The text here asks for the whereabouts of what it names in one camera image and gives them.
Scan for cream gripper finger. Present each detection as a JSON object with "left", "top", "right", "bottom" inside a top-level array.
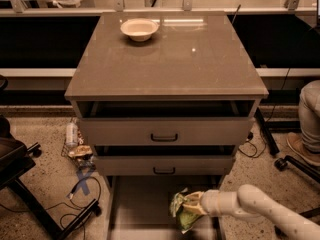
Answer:
[
  {"left": 183, "top": 203, "right": 204, "bottom": 215},
  {"left": 185, "top": 191, "right": 204, "bottom": 202}
]

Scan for green jalapeno chip bag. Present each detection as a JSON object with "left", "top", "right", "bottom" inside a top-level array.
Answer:
[{"left": 169, "top": 188, "right": 203, "bottom": 233}]

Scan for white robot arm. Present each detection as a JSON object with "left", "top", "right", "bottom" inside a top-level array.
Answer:
[{"left": 183, "top": 184, "right": 320, "bottom": 240}]

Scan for grey bottom drawer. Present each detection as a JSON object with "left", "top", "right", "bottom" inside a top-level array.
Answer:
[{"left": 107, "top": 176, "right": 226, "bottom": 240}]

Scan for grey drawer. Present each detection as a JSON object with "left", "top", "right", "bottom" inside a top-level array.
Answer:
[
  {"left": 94, "top": 145, "right": 235, "bottom": 176},
  {"left": 107, "top": 176, "right": 226, "bottom": 240},
  {"left": 75, "top": 100, "right": 257, "bottom": 147}
]

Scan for grey middle drawer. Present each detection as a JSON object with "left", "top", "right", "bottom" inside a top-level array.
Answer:
[{"left": 94, "top": 145, "right": 235, "bottom": 176}]

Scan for grey drawer cabinet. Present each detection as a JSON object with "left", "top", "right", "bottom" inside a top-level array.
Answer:
[{"left": 64, "top": 11, "right": 270, "bottom": 188}]

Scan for grey top drawer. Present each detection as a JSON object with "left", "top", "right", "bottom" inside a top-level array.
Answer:
[{"left": 75, "top": 100, "right": 257, "bottom": 147}]

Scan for black chair base right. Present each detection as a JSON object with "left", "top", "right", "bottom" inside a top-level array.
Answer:
[{"left": 274, "top": 155, "right": 320, "bottom": 225}]

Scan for black table leg right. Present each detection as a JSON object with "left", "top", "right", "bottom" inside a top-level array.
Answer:
[{"left": 255, "top": 108, "right": 279, "bottom": 156}]

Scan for brown shoe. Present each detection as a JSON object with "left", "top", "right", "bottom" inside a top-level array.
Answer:
[{"left": 287, "top": 132, "right": 320, "bottom": 167}]

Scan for white plastic bottle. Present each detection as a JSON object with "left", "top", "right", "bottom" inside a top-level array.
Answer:
[{"left": 65, "top": 122, "right": 78, "bottom": 148}]

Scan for person leg beige trousers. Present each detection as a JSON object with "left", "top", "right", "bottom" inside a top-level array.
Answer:
[{"left": 298, "top": 80, "right": 320, "bottom": 153}]

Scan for white paper bowl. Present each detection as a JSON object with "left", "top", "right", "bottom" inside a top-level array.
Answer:
[{"left": 120, "top": 18, "right": 159, "bottom": 42}]

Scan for black office chair left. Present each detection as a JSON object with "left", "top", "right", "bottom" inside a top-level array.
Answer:
[{"left": 0, "top": 74, "right": 102, "bottom": 240}]

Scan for black floor cable left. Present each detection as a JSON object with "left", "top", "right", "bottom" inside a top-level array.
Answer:
[{"left": 0, "top": 175, "right": 102, "bottom": 240}]

